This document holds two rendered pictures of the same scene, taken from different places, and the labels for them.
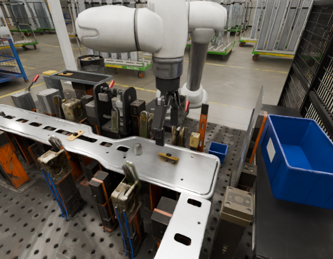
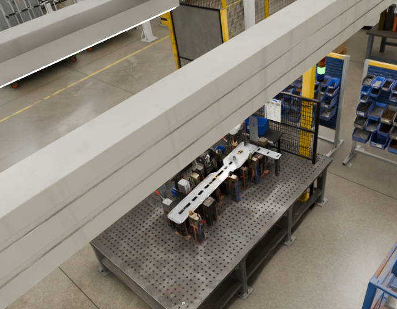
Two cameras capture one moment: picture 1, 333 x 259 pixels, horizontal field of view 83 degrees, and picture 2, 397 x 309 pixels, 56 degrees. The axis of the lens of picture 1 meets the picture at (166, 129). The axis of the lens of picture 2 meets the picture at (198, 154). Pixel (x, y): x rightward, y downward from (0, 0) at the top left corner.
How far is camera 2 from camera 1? 3.86 m
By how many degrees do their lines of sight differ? 54
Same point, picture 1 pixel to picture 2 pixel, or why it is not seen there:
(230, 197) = (262, 140)
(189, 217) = (263, 151)
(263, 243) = (272, 140)
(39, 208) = (231, 210)
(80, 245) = (252, 195)
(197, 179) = (250, 147)
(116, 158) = (235, 164)
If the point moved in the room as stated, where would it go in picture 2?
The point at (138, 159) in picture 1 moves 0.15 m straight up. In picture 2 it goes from (238, 159) to (237, 148)
